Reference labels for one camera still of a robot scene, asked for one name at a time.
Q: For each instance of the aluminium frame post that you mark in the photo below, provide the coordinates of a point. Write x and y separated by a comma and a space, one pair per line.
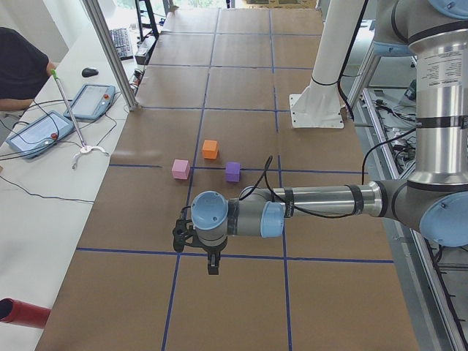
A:
98, 21

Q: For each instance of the red cylinder tube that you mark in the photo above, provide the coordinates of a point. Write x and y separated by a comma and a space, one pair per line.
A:
23, 314

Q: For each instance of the teach pendant tablet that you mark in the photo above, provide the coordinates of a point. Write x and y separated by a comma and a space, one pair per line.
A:
92, 101
39, 136

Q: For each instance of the purple foam block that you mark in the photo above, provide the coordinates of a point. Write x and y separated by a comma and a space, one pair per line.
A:
233, 171

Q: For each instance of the pink foam block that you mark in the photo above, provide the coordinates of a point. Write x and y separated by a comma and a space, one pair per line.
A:
181, 169

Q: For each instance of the black computer mouse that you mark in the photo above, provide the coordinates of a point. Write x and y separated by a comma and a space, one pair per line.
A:
89, 72

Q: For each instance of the person in dark shirt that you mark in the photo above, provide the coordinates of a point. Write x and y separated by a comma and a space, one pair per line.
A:
24, 71

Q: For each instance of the black keyboard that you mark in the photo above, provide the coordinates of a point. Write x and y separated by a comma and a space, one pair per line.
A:
122, 43

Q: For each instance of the far teach pendant tablet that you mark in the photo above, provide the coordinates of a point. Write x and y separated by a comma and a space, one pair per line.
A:
92, 101

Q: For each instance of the orange foam block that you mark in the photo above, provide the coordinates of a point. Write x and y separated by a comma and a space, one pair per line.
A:
210, 149

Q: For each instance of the near teach pendant tablet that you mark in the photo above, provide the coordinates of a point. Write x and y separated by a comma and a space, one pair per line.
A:
39, 136

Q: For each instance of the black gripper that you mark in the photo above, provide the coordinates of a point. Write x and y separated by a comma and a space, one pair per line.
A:
212, 252

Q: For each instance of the white pedestal column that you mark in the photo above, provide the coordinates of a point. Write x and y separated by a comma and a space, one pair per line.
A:
318, 106

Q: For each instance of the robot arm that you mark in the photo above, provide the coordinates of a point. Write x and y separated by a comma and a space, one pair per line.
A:
432, 200

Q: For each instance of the reacher grabber stick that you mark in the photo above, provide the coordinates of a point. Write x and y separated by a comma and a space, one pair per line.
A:
85, 147

